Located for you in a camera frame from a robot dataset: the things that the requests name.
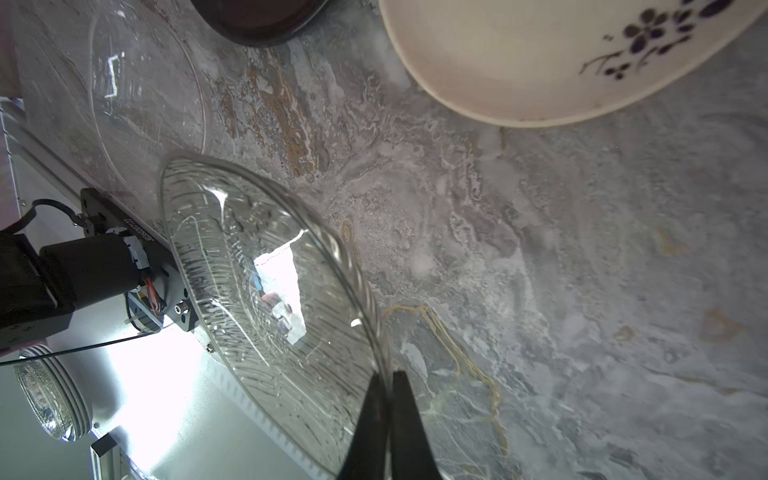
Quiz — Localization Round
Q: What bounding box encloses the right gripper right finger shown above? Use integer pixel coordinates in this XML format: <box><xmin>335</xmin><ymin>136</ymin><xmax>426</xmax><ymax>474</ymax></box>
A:
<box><xmin>391</xmin><ymin>371</ymin><xmax>441</xmax><ymax>480</ymax></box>

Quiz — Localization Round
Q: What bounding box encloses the cream plate with flowers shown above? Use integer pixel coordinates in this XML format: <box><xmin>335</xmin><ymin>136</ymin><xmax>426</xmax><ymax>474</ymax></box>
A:
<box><xmin>380</xmin><ymin>0</ymin><xmax>767</xmax><ymax>128</ymax></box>

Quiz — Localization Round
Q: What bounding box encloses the black round plate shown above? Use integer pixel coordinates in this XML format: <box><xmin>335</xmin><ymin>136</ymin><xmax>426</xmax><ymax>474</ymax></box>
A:
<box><xmin>191</xmin><ymin>0</ymin><xmax>329</xmax><ymax>48</ymax></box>

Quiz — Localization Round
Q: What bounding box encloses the round ribbed lamp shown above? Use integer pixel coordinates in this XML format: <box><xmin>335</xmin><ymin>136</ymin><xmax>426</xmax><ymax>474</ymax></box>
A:
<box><xmin>14</xmin><ymin>345</ymin><xmax>92</xmax><ymax>443</ymax></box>

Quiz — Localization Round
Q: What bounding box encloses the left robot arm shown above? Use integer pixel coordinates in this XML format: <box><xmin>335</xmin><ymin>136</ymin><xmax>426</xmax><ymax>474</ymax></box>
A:
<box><xmin>1</xmin><ymin>199</ymin><xmax>150</xmax><ymax>355</ymax></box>

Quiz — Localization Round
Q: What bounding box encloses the aluminium mounting rail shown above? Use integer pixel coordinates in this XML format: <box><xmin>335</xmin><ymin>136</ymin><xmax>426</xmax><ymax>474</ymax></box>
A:
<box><xmin>1</xmin><ymin>97</ymin><xmax>312</xmax><ymax>479</ymax></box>

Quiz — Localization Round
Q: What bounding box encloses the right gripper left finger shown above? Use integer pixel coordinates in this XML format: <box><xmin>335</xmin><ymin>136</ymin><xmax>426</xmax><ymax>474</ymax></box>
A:
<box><xmin>337</xmin><ymin>373</ymin><xmax>390</xmax><ymax>480</ymax></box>

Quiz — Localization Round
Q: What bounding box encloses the clear glass plate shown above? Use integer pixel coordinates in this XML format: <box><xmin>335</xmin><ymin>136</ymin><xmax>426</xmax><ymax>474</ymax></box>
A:
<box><xmin>158</xmin><ymin>151</ymin><xmax>391</xmax><ymax>476</ymax></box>
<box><xmin>88</xmin><ymin>1</ymin><xmax>209</xmax><ymax>205</ymax></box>

